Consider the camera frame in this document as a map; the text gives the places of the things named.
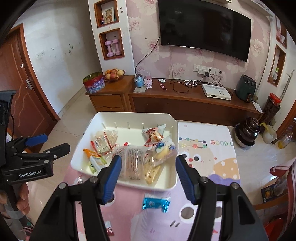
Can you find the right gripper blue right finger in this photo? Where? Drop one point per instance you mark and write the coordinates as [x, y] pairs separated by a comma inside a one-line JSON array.
[[239, 219]]

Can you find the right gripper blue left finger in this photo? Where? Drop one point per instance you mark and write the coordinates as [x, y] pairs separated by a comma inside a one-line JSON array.
[[58, 218]]

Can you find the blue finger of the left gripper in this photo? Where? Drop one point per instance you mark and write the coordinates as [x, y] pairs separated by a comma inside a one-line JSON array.
[[22, 143], [46, 157]]

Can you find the green snack packet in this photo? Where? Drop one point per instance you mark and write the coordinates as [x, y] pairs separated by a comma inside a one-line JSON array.
[[92, 168]]

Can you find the orange white snack stick pack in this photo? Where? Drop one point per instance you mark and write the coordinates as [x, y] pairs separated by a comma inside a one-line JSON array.
[[98, 161]]

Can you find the brown date bar pack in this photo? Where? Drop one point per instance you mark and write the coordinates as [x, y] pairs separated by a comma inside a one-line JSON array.
[[109, 228]]

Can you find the red white label snack bag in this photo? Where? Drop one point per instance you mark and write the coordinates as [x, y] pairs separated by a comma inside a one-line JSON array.
[[104, 141]]

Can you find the large clear printed biscuit bag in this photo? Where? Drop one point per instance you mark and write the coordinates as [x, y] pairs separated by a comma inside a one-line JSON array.
[[133, 161]]

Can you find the blue foil candy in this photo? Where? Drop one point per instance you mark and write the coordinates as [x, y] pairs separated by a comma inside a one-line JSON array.
[[151, 201]]

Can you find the rice cracker clear pack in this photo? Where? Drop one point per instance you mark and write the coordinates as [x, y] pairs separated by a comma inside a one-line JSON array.
[[152, 173]]

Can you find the blueberry pastry pack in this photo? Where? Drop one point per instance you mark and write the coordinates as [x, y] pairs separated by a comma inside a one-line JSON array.
[[162, 151]]

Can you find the red white triangular snack pack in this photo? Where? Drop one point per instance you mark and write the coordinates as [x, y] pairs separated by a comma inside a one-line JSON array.
[[153, 135]]

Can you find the person's left hand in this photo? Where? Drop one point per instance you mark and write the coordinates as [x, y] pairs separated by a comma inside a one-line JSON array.
[[23, 201]]

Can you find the wooden door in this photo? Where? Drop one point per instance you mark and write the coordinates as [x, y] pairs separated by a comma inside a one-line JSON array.
[[32, 114]]

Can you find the red round tin box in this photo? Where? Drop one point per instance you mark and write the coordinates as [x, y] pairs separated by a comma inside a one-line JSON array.
[[94, 82]]

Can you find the white plastic jug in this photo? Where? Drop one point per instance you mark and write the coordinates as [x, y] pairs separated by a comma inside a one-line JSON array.
[[269, 134]]

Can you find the white plastic storage bin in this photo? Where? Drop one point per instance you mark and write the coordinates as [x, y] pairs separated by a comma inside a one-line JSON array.
[[129, 127]]

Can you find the fruit bowl with apples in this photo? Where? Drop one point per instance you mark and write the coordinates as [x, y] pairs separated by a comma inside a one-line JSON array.
[[113, 74]]

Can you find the pink dumbbells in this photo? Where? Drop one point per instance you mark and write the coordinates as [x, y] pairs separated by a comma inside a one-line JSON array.
[[113, 48]]

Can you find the blue snow globe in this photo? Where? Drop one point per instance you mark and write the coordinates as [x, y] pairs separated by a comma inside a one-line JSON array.
[[139, 81]]

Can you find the red lidded dark container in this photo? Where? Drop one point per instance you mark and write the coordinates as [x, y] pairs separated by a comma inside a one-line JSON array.
[[272, 106]]

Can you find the pink toy figure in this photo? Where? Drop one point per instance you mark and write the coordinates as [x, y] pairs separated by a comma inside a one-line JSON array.
[[148, 80]]

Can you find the wooden tv cabinet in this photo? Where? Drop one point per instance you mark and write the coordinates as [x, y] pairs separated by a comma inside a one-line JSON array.
[[181, 102]]

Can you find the white set-top box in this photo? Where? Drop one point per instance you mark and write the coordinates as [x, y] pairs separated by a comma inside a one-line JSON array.
[[216, 92]]

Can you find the dark green air fryer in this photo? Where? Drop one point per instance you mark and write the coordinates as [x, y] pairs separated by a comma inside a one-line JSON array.
[[245, 88]]

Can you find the framed picture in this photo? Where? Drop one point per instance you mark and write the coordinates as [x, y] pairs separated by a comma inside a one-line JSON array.
[[108, 15]]

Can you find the black wall television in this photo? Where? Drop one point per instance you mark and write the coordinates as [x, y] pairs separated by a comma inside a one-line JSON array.
[[207, 26]]

